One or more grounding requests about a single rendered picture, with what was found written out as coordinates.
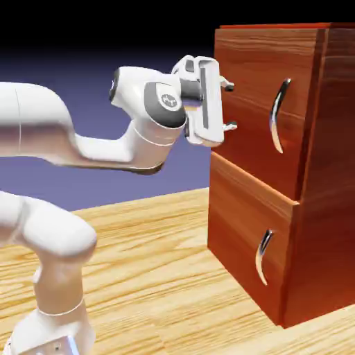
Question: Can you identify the long curved metal handle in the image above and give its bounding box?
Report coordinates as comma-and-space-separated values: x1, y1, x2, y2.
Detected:
268, 78, 293, 154

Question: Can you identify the red-brown wooden cabinet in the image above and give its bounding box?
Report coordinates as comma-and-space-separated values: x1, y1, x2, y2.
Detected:
207, 22, 355, 329

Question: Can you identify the small wooden cabinet door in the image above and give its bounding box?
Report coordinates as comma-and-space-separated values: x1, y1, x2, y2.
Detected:
207, 151, 300, 327

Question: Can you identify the short curved metal handle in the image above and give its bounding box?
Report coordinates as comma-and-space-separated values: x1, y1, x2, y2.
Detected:
254, 229, 274, 286

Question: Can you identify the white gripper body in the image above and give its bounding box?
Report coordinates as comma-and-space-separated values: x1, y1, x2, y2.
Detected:
187, 55, 225, 148

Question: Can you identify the large wooden cabinet door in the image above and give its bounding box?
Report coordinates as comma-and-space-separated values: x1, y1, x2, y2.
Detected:
211, 28, 327, 202

